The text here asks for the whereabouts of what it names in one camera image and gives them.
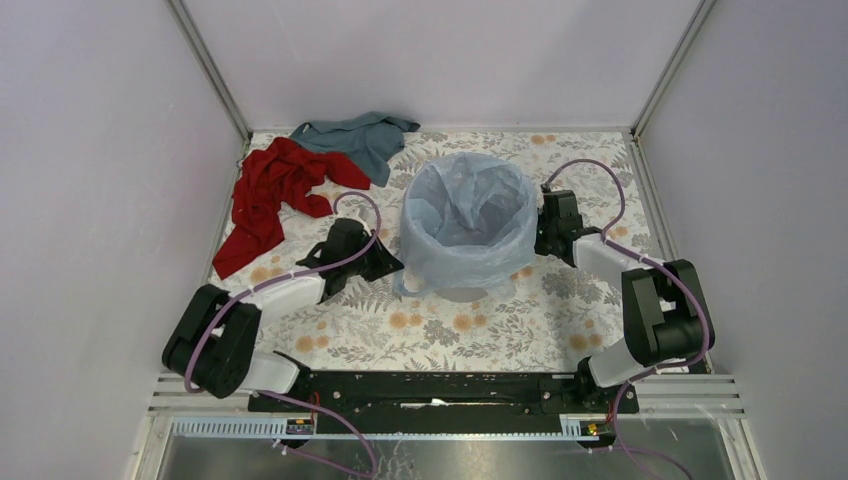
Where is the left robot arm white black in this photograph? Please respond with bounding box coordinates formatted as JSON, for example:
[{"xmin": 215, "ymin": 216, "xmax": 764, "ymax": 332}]
[{"xmin": 162, "ymin": 218, "xmax": 403, "ymax": 411}]

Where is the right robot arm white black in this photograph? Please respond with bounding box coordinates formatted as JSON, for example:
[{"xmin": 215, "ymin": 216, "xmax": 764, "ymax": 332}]
[{"xmin": 535, "ymin": 187, "xmax": 715, "ymax": 412}]

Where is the left aluminium corner frame post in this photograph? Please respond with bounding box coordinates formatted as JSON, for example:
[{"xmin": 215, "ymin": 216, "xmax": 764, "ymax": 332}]
[{"xmin": 164, "ymin": 0, "xmax": 254, "ymax": 150}]

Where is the light blue plastic trash bag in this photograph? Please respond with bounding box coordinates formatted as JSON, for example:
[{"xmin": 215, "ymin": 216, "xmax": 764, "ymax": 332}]
[{"xmin": 394, "ymin": 152, "xmax": 539, "ymax": 298}]

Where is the grey trash bin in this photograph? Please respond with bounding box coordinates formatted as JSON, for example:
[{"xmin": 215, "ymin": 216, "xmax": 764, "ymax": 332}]
[{"xmin": 435, "ymin": 287, "xmax": 489, "ymax": 303}]

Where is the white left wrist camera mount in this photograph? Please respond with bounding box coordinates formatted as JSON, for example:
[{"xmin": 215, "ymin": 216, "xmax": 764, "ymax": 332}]
[{"xmin": 345, "ymin": 215, "xmax": 373, "ymax": 235}]

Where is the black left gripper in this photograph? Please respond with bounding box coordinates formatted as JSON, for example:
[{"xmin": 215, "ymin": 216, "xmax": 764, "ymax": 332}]
[{"xmin": 344, "ymin": 228, "xmax": 404, "ymax": 281}]

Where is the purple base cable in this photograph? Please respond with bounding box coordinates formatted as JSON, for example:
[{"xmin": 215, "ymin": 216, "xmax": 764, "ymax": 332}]
[
  {"xmin": 254, "ymin": 389, "xmax": 380, "ymax": 480},
  {"xmin": 599, "ymin": 377, "xmax": 694, "ymax": 480}
]

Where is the right aluminium corner frame post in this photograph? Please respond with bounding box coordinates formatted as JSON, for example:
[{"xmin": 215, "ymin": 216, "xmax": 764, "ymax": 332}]
[{"xmin": 630, "ymin": 0, "xmax": 718, "ymax": 143}]

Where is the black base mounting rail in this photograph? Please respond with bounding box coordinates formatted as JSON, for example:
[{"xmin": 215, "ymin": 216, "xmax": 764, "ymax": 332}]
[{"xmin": 248, "ymin": 368, "xmax": 639, "ymax": 435}]

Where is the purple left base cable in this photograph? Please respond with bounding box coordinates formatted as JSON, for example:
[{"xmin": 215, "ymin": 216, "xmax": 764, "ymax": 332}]
[{"xmin": 254, "ymin": 389, "xmax": 380, "ymax": 480}]

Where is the red cloth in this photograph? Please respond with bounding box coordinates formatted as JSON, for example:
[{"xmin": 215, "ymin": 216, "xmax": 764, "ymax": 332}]
[{"xmin": 212, "ymin": 137, "xmax": 371, "ymax": 279}]

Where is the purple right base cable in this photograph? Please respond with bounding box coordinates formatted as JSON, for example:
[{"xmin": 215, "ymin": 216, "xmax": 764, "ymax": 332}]
[{"xmin": 599, "ymin": 377, "xmax": 694, "ymax": 480}]

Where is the aluminium corner frame post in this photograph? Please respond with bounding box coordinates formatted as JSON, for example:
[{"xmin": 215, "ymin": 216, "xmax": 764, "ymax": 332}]
[
  {"xmin": 630, "ymin": 0, "xmax": 718, "ymax": 143},
  {"xmin": 164, "ymin": 0, "xmax": 254, "ymax": 150}
]

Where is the grey-blue cloth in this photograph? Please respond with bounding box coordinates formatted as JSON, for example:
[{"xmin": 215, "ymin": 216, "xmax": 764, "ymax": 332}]
[{"xmin": 289, "ymin": 111, "xmax": 421, "ymax": 187}]

